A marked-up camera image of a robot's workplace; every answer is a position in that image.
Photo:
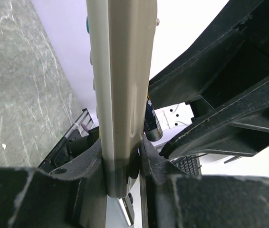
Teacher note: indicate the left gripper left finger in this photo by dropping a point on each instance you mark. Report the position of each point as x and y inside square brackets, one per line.
[71, 196]

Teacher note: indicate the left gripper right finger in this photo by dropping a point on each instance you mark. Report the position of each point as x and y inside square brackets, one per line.
[172, 199]

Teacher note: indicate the white remote control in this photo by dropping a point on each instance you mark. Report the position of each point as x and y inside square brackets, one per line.
[121, 37]

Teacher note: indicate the black keyboard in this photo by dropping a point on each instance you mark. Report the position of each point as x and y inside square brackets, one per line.
[188, 164]

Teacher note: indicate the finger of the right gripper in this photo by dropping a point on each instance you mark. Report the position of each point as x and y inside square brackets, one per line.
[231, 55]
[239, 127]

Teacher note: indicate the black battery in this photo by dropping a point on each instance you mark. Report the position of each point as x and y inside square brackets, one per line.
[152, 128]

